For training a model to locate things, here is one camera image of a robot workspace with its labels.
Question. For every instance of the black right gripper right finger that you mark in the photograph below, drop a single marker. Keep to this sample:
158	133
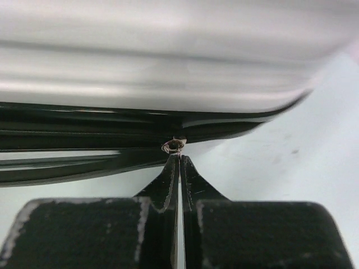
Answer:
221	233

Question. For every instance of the space astronaut print suitcase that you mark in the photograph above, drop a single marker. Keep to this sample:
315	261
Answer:
100	87

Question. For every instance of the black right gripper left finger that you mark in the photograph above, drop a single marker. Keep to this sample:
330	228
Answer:
135	232

